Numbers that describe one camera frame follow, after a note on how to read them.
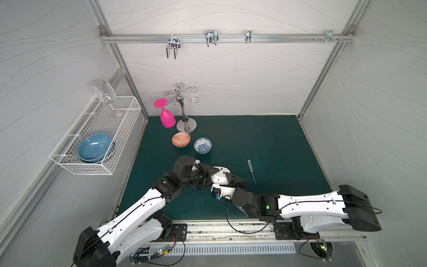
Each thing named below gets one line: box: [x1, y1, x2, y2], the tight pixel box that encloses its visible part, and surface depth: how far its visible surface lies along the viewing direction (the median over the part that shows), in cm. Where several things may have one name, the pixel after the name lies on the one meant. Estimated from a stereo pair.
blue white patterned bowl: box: [193, 136, 213, 155], surface depth 103 cm
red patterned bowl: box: [171, 131, 192, 148], surface depth 107 cm
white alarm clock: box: [210, 166, 231, 186], surface depth 70 cm
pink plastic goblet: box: [153, 97, 177, 129], surface depth 95 cm
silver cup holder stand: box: [161, 82, 200, 134], surface depth 100 cm
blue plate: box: [77, 132, 113, 163], surface depth 61 cm
